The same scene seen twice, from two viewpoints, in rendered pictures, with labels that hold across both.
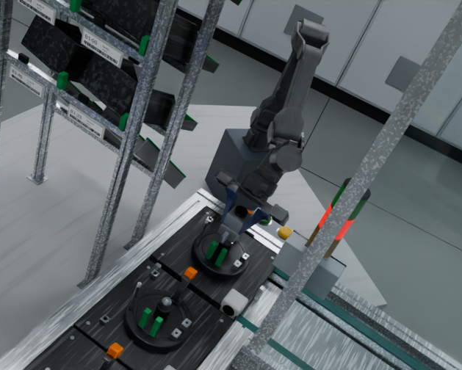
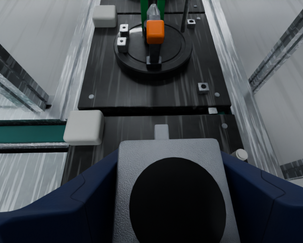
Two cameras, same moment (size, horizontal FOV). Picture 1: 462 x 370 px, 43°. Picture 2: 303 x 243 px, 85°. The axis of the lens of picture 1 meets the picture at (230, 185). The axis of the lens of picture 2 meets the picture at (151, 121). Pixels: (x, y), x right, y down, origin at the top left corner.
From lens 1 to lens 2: 1.26 m
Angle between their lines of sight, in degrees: 78
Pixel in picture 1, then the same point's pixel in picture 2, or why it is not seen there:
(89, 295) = (223, 45)
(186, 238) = not seen: hidden behind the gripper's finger
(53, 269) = (270, 94)
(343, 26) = not seen: outside the picture
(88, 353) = (175, 6)
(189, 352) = (106, 47)
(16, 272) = (281, 74)
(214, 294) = (120, 123)
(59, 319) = (216, 17)
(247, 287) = not seen: hidden behind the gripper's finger
